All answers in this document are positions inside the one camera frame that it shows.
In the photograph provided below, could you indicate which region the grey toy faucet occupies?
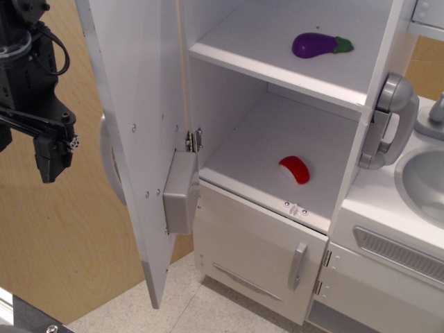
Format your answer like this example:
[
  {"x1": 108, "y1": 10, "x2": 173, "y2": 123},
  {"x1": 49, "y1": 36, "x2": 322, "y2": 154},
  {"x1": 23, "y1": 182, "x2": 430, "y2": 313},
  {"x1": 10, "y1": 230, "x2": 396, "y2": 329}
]
[{"x1": 414, "y1": 93, "x2": 444, "y2": 141}]

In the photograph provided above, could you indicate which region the red toy apple slice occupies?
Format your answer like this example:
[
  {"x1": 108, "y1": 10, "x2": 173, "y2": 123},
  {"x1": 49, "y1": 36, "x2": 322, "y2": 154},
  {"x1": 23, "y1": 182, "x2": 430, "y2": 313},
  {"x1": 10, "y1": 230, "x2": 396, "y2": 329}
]
[{"x1": 279, "y1": 155, "x2": 310, "y2": 185}]

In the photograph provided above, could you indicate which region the grey ice dispenser panel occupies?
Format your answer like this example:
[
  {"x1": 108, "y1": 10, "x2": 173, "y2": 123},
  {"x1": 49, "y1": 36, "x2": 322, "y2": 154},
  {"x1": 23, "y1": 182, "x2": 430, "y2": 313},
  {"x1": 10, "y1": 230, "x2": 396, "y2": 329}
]
[{"x1": 162, "y1": 151, "x2": 200, "y2": 234}]

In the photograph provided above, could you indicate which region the purple toy eggplant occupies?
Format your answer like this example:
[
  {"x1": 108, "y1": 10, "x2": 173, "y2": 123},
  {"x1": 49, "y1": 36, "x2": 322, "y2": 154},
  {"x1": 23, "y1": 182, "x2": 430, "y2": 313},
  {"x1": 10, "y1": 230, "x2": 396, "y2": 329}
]
[{"x1": 291, "y1": 33, "x2": 354, "y2": 59}]

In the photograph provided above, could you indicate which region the grey vent grille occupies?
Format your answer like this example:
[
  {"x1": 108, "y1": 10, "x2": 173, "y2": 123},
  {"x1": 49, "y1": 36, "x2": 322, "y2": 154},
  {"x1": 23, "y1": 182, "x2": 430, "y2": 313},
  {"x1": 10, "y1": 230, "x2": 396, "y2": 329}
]
[{"x1": 352, "y1": 226, "x2": 443, "y2": 284}]

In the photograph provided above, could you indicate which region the silver upper cabinet hinge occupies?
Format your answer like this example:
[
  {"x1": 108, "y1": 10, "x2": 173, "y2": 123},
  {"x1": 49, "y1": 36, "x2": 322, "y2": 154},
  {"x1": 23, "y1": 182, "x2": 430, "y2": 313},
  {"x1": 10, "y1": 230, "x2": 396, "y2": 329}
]
[{"x1": 323, "y1": 250, "x2": 332, "y2": 267}]

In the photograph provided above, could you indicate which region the grey toy telephone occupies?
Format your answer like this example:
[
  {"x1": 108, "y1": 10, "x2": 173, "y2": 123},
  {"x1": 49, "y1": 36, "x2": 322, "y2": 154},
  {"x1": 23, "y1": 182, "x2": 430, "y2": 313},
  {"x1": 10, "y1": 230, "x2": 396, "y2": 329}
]
[{"x1": 358, "y1": 73, "x2": 420, "y2": 170}]

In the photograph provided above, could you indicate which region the grey toy sink basin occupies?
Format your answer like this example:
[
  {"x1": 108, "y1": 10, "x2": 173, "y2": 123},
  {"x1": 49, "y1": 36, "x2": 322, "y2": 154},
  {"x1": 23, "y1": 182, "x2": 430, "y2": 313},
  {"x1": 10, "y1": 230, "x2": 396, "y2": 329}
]
[{"x1": 395, "y1": 146, "x2": 443, "y2": 228}]

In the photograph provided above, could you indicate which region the white toy fridge cabinet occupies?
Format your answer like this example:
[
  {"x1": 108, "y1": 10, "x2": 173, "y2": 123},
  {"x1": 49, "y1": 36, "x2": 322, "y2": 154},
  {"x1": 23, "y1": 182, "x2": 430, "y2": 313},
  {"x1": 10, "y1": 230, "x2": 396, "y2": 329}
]
[{"x1": 176, "y1": 0, "x2": 417, "y2": 327}]

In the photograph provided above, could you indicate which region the silver cabinet hinge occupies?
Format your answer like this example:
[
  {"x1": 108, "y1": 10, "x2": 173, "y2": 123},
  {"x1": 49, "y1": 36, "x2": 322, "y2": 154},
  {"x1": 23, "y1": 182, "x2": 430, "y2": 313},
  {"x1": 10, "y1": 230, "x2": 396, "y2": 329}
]
[
  {"x1": 323, "y1": 250, "x2": 332, "y2": 267},
  {"x1": 314, "y1": 280, "x2": 323, "y2": 295}
]

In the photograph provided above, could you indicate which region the white toy kitchen counter unit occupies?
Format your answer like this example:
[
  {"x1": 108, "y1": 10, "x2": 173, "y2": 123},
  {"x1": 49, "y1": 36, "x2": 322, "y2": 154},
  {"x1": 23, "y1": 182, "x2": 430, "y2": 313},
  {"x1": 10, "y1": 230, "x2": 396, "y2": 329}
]
[{"x1": 305, "y1": 93, "x2": 444, "y2": 333}]

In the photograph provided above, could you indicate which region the black base with metal rail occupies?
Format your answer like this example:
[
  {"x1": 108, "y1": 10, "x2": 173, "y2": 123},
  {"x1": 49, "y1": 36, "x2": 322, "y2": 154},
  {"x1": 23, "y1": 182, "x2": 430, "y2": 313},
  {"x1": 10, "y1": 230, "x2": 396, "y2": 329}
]
[{"x1": 1, "y1": 288, "x2": 72, "y2": 333}]

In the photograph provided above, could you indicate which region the silver lower cabinet hinge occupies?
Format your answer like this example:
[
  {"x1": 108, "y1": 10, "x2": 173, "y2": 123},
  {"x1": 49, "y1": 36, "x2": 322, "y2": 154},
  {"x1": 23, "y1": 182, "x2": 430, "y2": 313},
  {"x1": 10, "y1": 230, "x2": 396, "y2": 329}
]
[{"x1": 314, "y1": 280, "x2": 323, "y2": 295}]

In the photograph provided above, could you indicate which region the grey fridge door handle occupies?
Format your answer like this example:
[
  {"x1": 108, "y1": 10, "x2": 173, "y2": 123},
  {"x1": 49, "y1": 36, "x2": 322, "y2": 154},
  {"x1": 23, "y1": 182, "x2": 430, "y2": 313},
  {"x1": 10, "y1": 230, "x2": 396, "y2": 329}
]
[{"x1": 99, "y1": 114, "x2": 127, "y2": 206}]

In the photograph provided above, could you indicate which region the black cable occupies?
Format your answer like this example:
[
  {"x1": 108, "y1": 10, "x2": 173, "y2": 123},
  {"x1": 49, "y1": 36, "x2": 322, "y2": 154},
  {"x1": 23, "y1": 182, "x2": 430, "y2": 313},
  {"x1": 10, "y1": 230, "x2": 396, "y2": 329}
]
[{"x1": 31, "y1": 25, "x2": 71, "y2": 76}]

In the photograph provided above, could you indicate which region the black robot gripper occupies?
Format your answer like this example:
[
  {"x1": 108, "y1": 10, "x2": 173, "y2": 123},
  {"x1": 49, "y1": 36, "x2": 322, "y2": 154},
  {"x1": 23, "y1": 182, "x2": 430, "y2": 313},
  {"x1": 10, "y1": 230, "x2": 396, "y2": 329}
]
[{"x1": 1, "y1": 55, "x2": 79, "y2": 184}]

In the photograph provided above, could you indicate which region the white upper cabinet door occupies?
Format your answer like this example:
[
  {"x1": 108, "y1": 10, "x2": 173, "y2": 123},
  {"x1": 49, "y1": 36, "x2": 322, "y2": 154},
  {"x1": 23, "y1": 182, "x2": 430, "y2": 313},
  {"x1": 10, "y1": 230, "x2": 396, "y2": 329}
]
[{"x1": 408, "y1": 0, "x2": 443, "y2": 40}]

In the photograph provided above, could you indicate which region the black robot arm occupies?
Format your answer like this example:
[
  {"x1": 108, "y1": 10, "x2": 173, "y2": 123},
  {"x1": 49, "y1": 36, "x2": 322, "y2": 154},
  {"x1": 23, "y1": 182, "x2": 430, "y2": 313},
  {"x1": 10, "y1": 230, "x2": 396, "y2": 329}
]
[{"x1": 1, "y1": 1, "x2": 79, "y2": 183}]

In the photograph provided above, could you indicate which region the white lower freezer door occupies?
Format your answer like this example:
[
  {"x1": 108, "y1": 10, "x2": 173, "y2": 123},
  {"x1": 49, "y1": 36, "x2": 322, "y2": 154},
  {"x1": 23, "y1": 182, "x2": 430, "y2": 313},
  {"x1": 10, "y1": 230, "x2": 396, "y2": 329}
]
[{"x1": 193, "y1": 182, "x2": 328, "y2": 325}]

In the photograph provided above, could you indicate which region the silver freezer trim strip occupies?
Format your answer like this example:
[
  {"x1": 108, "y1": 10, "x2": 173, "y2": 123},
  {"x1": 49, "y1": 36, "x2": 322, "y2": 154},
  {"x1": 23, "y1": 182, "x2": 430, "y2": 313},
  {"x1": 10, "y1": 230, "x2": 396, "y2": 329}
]
[{"x1": 212, "y1": 263, "x2": 284, "y2": 302}]

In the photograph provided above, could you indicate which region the white door latch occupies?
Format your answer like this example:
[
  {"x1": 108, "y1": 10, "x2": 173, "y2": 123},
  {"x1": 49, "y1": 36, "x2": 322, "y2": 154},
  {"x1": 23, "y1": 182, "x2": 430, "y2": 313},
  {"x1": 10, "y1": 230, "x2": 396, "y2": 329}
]
[{"x1": 282, "y1": 201, "x2": 309, "y2": 216}]

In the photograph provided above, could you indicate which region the silver door hinge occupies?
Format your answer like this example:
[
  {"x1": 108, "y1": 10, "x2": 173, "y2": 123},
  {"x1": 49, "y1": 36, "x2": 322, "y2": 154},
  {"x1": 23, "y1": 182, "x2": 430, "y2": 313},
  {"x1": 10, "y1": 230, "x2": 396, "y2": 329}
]
[{"x1": 185, "y1": 128, "x2": 203, "y2": 153}]

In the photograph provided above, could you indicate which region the grey freezer door handle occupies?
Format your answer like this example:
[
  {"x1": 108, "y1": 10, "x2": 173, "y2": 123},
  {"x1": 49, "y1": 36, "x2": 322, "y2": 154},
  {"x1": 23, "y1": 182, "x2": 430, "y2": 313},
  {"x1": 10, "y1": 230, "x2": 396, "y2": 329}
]
[{"x1": 287, "y1": 242, "x2": 307, "y2": 291}]

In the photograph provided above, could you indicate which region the white fridge door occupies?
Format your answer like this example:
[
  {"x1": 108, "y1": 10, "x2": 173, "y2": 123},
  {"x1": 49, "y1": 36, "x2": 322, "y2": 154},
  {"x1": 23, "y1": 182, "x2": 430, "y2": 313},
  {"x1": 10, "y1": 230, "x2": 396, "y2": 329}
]
[{"x1": 76, "y1": 1, "x2": 188, "y2": 309}]

